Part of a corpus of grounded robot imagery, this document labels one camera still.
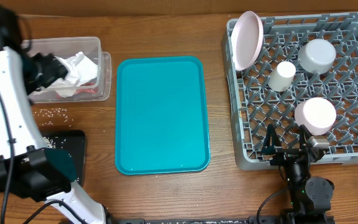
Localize clear plastic bin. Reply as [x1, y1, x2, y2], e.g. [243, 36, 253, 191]
[29, 37, 112, 103]

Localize black tray bin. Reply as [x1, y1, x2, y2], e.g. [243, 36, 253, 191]
[41, 129, 86, 186]

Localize pink small bowl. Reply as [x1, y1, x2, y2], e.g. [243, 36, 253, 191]
[295, 97, 337, 135]

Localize pile of rice waste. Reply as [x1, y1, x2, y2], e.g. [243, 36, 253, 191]
[43, 136, 71, 156]

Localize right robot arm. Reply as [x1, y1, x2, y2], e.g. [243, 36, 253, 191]
[256, 124, 334, 224]

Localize cardboard backdrop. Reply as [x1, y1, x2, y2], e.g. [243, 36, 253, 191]
[0, 0, 358, 17]

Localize white cup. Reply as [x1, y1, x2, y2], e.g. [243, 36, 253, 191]
[268, 61, 296, 92]

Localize white napkin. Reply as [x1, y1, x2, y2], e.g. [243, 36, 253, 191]
[32, 52, 98, 98]

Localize white plate with crumbs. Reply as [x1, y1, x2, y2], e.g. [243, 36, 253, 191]
[231, 11, 264, 71]

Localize red snack wrapper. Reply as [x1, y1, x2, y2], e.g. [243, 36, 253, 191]
[56, 84, 99, 98]

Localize teal plastic tray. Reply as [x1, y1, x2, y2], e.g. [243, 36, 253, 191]
[115, 56, 211, 175]

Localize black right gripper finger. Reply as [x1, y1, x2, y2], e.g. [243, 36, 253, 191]
[261, 124, 282, 154]
[300, 124, 312, 146]

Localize scattered rice grains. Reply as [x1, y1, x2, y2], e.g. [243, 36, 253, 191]
[32, 107, 73, 128]

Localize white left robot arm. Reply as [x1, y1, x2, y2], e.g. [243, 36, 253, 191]
[0, 5, 115, 223]

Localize grey dishwasher rack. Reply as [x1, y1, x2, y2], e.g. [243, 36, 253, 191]
[222, 12, 358, 170]

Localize grey bowl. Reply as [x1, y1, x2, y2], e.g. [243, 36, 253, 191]
[298, 39, 336, 74]

